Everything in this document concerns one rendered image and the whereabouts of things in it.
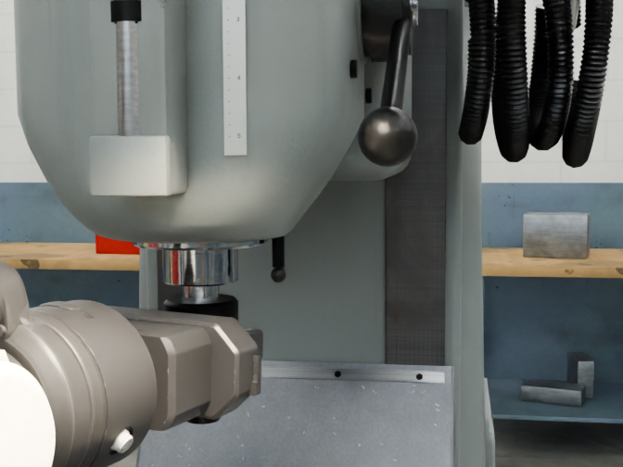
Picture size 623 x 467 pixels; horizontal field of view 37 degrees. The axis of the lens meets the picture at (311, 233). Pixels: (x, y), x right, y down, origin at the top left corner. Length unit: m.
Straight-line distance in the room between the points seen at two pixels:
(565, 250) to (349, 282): 3.35
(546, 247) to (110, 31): 3.87
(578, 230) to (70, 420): 3.90
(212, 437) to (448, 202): 0.34
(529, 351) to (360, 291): 3.94
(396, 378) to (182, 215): 0.49
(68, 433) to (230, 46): 0.21
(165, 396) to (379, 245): 0.49
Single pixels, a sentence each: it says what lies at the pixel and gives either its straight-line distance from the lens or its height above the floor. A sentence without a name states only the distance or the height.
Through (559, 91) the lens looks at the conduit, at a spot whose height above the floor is 1.41.
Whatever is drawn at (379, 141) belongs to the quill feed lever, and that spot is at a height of 1.37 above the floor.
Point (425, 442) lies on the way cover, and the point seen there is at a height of 1.08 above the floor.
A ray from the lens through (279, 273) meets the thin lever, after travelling 0.58.
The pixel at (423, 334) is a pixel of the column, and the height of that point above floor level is 1.18.
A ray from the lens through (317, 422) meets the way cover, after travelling 0.96.
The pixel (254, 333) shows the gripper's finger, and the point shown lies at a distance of 0.59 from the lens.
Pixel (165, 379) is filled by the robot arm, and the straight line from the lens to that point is 0.50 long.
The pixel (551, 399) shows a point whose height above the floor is 0.25.
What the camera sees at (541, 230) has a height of 1.01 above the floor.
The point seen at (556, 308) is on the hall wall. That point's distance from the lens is 4.85.
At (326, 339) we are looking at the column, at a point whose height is 1.17.
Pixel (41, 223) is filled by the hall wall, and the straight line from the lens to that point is 5.26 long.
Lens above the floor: 1.36
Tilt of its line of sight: 5 degrees down
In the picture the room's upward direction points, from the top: straight up
